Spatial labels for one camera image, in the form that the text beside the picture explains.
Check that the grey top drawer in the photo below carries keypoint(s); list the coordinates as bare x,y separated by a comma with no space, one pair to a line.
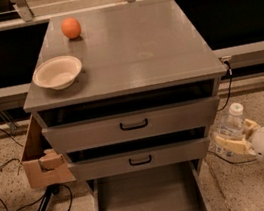
120,128

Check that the grey bottom drawer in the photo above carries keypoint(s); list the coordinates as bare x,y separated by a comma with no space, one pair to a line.
173,187

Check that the grey drawer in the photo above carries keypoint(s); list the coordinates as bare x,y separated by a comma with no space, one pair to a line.
140,159
120,128
173,187

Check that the grey middle drawer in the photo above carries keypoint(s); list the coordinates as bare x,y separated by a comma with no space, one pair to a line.
140,159

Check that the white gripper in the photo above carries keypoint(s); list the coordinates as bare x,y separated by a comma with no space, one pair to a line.
240,146

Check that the grey drawer cabinet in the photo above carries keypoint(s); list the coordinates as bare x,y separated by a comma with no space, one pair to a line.
135,57

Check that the orange fruit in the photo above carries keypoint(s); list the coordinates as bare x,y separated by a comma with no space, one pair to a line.
71,28

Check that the clear plastic water bottle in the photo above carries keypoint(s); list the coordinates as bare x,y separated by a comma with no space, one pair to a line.
230,127

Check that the cardboard box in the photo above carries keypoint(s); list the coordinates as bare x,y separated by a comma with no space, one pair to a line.
42,164

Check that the white paper bowl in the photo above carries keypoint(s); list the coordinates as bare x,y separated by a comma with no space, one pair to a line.
57,73

